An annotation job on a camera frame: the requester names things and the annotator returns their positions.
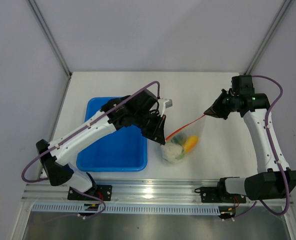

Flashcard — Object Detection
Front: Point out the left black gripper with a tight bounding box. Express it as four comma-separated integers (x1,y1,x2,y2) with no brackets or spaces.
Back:
133,111,167,146

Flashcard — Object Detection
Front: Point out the white cauliflower with leaves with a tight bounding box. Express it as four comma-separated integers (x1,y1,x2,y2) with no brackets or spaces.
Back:
161,142,185,164

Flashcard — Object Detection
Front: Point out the dark green cucumber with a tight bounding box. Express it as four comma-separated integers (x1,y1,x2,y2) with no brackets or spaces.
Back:
171,133,188,146

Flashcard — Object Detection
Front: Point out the clear zip bag orange zipper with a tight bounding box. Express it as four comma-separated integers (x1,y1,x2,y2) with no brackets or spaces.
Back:
160,114,206,165

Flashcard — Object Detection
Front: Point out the green grape bunch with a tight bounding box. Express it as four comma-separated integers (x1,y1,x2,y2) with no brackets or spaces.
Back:
175,152,187,161

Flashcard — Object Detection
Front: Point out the yellow orange mango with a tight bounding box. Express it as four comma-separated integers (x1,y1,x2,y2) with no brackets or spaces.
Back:
183,135,199,153

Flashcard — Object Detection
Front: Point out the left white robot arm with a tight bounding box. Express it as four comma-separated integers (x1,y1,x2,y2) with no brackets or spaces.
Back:
36,89,173,200

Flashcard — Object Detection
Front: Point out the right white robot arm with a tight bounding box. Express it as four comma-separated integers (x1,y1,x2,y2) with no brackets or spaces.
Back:
204,75,296,202

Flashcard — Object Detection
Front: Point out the blue plastic bin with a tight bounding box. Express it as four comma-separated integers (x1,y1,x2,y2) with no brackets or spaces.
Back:
76,96,149,173

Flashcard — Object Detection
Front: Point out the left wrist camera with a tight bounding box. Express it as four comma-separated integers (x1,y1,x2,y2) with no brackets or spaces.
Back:
158,98,173,116

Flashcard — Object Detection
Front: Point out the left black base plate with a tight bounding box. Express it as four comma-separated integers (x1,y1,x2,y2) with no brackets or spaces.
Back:
67,185,113,201

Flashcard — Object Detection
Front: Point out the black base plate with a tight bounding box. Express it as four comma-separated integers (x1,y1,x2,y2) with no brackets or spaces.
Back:
194,187,247,204
67,185,113,201

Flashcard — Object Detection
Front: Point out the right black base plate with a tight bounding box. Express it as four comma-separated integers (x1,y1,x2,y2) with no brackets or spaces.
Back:
194,187,247,204

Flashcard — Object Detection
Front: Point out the white slotted cable duct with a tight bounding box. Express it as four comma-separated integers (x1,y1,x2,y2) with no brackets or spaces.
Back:
31,202,221,216

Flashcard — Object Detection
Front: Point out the right aluminium frame post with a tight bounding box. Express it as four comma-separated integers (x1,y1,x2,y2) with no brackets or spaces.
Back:
243,0,295,75

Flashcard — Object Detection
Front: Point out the aluminium frame post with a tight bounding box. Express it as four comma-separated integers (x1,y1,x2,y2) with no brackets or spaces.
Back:
243,0,295,75
26,0,72,78

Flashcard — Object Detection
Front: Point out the aluminium front rail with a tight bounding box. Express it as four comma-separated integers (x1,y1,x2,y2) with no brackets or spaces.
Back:
20,178,294,206

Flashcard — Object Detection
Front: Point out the left aluminium frame post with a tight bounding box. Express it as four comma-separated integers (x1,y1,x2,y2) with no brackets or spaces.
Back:
26,0,72,78

